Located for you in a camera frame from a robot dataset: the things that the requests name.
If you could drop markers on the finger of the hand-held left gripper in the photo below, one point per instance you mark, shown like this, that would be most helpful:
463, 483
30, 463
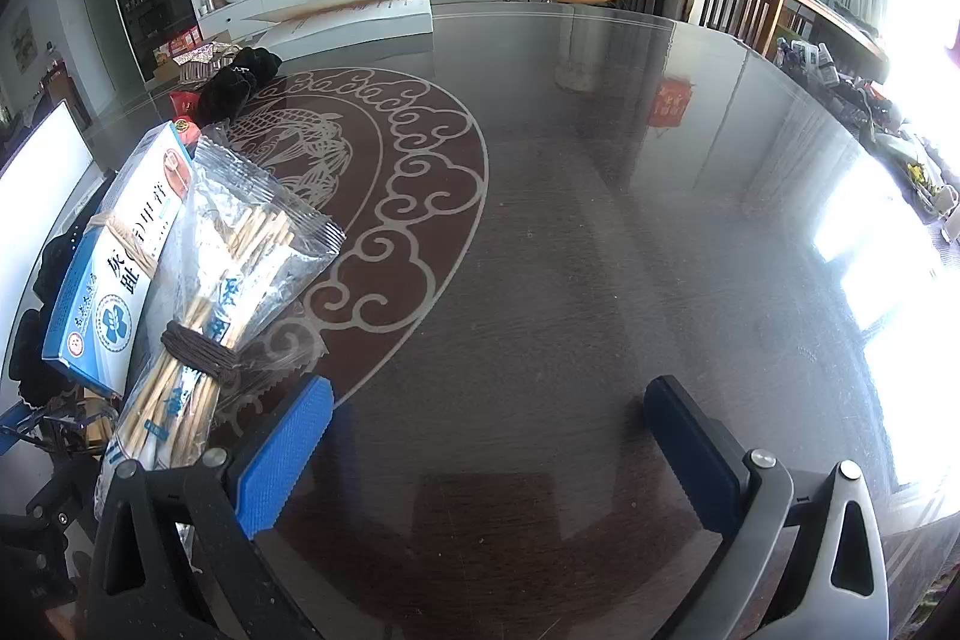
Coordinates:
19, 419

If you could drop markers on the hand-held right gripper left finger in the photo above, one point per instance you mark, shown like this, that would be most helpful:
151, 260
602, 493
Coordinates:
289, 452

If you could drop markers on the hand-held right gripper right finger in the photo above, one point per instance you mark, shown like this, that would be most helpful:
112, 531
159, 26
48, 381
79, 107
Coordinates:
694, 452

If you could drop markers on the red snack packet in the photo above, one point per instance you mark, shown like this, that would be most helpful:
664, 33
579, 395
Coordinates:
185, 111

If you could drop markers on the brown rubber band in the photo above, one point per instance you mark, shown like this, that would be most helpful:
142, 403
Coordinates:
199, 351

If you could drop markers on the blue and white box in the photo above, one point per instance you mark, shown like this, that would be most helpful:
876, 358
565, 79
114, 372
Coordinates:
112, 310

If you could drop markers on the white board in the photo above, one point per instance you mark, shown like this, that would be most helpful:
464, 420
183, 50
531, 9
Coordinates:
34, 212

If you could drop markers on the clear bag of wooden sticks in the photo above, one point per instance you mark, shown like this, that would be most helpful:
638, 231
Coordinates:
240, 250

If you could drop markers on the yellow flowers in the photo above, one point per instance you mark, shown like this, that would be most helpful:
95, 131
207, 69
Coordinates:
916, 174

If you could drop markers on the black cloth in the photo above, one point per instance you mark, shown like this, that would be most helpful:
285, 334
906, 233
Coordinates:
240, 78

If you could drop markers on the patterned foil package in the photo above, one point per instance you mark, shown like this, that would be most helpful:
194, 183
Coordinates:
206, 59

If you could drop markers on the red boxes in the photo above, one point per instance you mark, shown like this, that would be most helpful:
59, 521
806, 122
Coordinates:
180, 46

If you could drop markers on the cluster of small bottles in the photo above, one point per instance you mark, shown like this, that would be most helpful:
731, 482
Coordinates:
810, 61

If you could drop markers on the flat white cardboard box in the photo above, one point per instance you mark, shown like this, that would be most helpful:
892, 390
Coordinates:
352, 18

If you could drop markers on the wooden side desk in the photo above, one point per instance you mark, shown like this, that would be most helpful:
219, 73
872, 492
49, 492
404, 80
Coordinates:
832, 21

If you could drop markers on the framed wall picture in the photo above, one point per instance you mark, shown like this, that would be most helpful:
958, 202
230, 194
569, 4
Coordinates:
22, 40

